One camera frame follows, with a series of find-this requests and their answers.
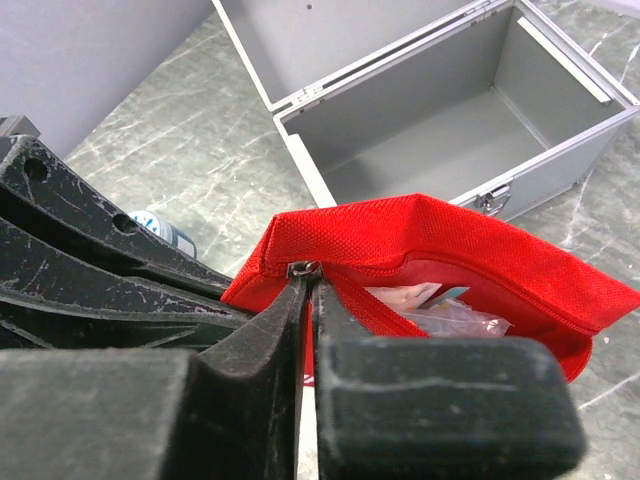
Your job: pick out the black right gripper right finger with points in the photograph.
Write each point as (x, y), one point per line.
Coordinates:
(418, 408)

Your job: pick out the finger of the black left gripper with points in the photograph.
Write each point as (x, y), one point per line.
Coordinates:
(52, 300)
(41, 195)

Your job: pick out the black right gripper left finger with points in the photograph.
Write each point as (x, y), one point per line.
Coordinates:
(229, 412)

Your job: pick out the printed clear plastic packet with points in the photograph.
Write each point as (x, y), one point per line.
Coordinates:
(453, 319)

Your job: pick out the red first aid pouch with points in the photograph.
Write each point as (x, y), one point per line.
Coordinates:
(542, 291)

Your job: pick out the beige gauze packet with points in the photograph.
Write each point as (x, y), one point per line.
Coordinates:
(404, 298)

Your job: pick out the white round jar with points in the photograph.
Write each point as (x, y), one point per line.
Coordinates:
(165, 230)

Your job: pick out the grey metal case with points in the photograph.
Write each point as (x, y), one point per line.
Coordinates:
(487, 105)

